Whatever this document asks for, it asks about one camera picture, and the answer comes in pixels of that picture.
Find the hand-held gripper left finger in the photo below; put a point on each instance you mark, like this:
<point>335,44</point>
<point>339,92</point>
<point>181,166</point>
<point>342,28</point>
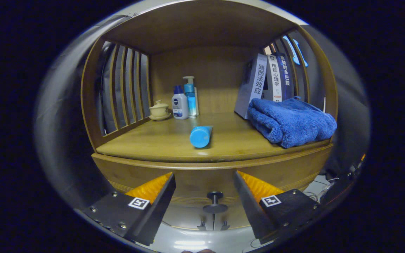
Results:
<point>158,211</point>

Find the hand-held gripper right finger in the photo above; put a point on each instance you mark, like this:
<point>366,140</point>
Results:
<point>250,207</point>

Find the wooden drawer with black knob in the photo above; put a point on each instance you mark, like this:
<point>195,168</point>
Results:
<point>202,177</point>

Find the blue white cosmetic tube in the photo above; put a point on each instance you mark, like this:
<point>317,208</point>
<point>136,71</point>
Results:
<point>200,136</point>

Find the wooden countertop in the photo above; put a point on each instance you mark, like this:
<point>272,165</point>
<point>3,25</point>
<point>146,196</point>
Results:
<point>153,140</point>

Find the wooden slatted cabinet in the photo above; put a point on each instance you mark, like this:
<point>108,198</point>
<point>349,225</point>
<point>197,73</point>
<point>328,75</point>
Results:
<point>202,24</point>

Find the folded blue towel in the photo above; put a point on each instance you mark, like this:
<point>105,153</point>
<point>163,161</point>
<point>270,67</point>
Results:
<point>294,121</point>

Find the beige lidded teacup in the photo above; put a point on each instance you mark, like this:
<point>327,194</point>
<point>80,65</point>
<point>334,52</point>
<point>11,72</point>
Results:
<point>159,110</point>

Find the white bottle with blue cap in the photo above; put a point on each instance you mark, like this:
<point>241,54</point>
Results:
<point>180,105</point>

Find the blue pump bottle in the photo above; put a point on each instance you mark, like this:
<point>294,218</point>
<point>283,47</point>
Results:
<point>190,98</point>

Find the grey book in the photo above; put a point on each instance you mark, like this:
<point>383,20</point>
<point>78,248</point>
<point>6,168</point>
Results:
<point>253,84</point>

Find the white book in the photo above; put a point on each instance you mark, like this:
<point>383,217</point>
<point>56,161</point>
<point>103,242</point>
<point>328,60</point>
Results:
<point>274,79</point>

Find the dark blue book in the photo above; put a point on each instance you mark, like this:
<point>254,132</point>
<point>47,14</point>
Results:
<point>286,75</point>

